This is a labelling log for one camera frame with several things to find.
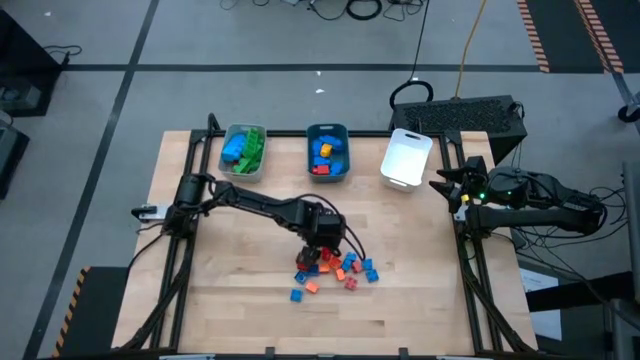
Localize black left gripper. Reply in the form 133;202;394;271
294;202;326;271

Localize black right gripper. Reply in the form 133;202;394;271
429;155;494;214

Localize large green toy block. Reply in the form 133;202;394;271
232;156;263;175
243;127;265;162

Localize large blue toy block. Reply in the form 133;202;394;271
221;133;248;163

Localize white plastic bin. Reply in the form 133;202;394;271
379;128;434;194

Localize black computer tower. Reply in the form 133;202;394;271
389;94;529;165

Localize teal plastic bin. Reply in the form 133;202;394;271
305;123;351;184

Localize light grey plastic bin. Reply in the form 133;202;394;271
218;123;268;184

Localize white paper sheet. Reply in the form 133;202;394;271
518;267;565;343

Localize black beam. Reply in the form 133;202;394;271
524;271;637;314

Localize black mat orange striped edges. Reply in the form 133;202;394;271
516;0;640;76

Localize black caster wheel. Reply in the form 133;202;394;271
617;102;640;124

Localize black mat hazard stripe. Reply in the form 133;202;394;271
51;265;132;359

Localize grey cart leg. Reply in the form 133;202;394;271
603;297;640;360

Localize black floor equipment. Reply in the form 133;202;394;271
0;8;64;119
0;110;31;201

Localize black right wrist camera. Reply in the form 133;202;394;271
465;155;489;176

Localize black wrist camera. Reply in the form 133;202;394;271
319;212;347;246
465;155;489;176

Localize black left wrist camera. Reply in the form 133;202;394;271
319;212;347;246

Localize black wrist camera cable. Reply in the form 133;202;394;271
294;193;367;261

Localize long black cable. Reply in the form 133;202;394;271
388;0;435;112

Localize black table frame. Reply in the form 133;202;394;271
112;112;539;360

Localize long yellow cable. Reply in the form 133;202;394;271
452;0;489;99

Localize grey metal post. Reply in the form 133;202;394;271
621;159;640;305

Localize black coiled floor cable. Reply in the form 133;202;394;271
345;0;384;22

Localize thin black floor cable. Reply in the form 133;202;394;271
42;44;84;67

